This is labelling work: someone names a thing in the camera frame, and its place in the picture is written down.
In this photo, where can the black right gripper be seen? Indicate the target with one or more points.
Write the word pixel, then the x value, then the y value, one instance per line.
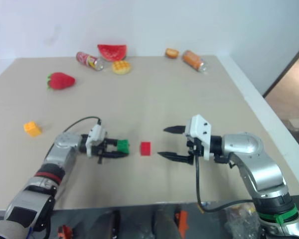
pixel 195 149

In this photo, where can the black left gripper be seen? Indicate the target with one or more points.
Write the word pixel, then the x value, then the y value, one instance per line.
pixel 99 150

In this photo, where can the green toy brick cube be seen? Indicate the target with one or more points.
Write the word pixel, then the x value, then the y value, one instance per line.
pixel 123 147

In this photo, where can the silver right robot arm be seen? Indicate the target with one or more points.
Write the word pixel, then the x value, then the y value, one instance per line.
pixel 259 161

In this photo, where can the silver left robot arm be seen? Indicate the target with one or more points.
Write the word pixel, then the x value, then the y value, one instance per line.
pixel 62 149

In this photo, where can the red toy brick cube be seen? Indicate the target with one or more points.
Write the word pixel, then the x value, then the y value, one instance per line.
pixel 145 148

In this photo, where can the orange and black tool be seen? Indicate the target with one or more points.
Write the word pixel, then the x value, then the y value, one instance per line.
pixel 64 232
pixel 182 221

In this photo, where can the yellow toy waffle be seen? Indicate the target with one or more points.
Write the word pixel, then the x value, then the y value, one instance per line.
pixel 121 67

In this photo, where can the yellow toy brick cube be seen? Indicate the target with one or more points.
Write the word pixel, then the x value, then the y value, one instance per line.
pixel 33 129

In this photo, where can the orange drink can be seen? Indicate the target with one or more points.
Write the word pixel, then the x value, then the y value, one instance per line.
pixel 193 59

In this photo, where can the red toy strawberry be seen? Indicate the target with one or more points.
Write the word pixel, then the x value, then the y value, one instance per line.
pixel 61 81

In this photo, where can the small brown toy bread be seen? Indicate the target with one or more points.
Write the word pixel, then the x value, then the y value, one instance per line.
pixel 172 53

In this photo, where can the red drink can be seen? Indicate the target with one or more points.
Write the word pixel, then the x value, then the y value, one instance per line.
pixel 88 60

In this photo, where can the toy watermelon slice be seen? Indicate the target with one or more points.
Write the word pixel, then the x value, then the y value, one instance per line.
pixel 112 52

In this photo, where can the clear plastic bag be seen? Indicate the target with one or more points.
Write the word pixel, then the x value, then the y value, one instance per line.
pixel 239 221

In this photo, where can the brown door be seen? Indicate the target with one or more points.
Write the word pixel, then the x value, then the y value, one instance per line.
pixel 291 72

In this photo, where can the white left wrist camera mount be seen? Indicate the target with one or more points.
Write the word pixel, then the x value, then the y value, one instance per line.
pixel 96 136

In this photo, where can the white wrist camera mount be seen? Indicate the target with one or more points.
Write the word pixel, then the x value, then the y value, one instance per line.
pixel 201 134
pixel 96 136

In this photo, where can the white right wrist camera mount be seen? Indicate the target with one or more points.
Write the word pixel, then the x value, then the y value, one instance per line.
pixel 201 134

